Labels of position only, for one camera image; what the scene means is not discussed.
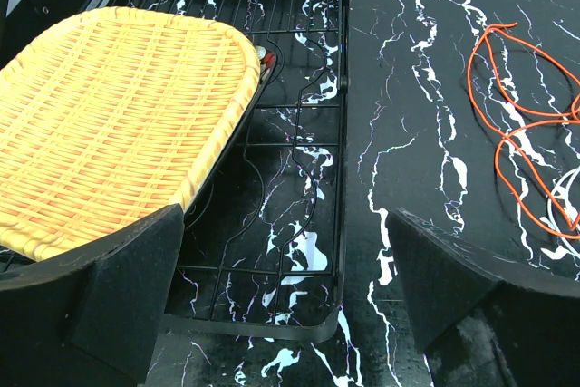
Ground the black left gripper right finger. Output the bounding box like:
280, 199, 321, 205
387, 209, 579, 386

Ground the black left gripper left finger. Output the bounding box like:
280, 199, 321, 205
1, 205, 184, 386

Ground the orange cable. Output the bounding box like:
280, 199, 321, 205
467, 22, 580, 240

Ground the yellow woven basket tray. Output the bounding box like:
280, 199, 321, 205
1, 6, 261, 261

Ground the white cable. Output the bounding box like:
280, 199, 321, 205
546, 167, 580, 239

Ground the black wire dish rack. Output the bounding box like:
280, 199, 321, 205
0, 0, 353, 343

